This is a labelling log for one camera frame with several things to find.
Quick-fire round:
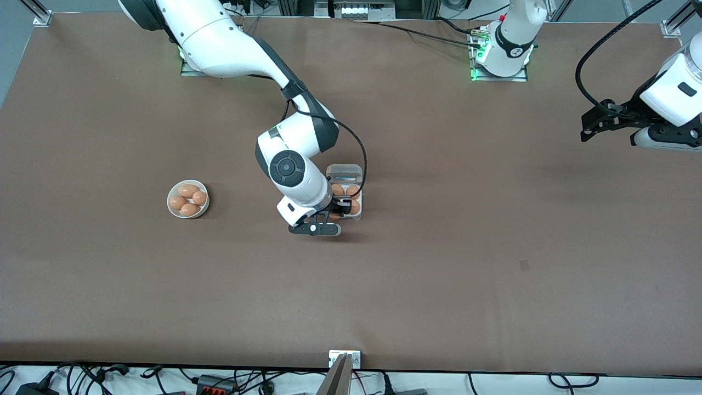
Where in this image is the clear plastic egg box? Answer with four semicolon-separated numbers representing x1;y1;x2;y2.
326;163;364;221

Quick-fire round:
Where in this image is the white round bowl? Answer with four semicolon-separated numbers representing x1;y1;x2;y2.
167;178;210;218

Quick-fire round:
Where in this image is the grey metal bar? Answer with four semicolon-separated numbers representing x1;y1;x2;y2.
315;354;352;395

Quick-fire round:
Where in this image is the black orange connector block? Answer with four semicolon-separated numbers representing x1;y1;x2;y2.
196;374;237;395

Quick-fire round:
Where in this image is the black power adapter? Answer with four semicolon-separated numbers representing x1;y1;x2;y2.
15;381;60;395

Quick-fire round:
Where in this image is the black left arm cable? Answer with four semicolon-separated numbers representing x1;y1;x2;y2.
575;0;664;108

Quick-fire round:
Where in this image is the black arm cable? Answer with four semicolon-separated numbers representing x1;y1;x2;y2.
575;0;664;108
281;82;368;194

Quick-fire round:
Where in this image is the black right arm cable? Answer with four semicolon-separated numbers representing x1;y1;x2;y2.
281;82;368;194

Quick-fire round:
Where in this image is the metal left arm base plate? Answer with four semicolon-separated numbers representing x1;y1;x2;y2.
469;25;529;83

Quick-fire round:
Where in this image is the silver camera mount bracket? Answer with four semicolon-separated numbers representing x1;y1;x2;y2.
329;350;362;369

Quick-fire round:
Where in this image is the thick black cable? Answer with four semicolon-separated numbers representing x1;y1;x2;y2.
435;18;479;36

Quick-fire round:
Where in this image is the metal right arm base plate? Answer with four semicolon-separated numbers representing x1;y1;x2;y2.
180;52;220;77

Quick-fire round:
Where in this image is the thin black cable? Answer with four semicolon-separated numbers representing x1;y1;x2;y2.
355;20;483;49

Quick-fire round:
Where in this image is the black looped cable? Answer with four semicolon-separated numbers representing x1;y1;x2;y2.
548;373;599;390

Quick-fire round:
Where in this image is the tangled black cable bundle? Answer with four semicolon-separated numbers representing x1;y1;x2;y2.
52;362;165;395

